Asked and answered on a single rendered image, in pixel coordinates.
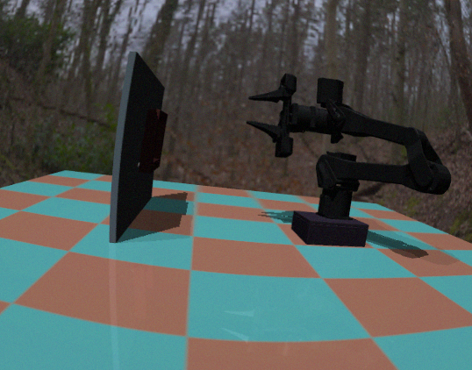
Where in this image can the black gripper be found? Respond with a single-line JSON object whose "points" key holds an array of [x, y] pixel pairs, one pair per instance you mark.
{"points": [[298, 117]]}

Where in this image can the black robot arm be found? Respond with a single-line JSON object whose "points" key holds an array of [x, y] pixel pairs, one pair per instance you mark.
{"points": [[424, 171]]}

